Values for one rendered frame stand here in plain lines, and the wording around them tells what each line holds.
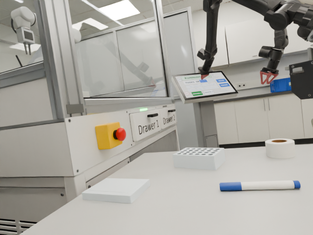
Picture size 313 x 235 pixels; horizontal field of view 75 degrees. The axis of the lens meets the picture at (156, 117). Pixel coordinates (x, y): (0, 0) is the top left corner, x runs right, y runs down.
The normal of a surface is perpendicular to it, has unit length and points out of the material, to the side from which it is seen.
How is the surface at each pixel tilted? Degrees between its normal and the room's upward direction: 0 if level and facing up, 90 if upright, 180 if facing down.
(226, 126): 90
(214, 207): 0
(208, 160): 90
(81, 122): 90
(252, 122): 90
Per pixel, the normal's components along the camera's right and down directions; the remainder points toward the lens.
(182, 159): -0.58, 0.12
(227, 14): -0.29, 0.09
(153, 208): -0.14, -0.99
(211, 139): 0.29, 0.01
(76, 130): 0.93, -0.11
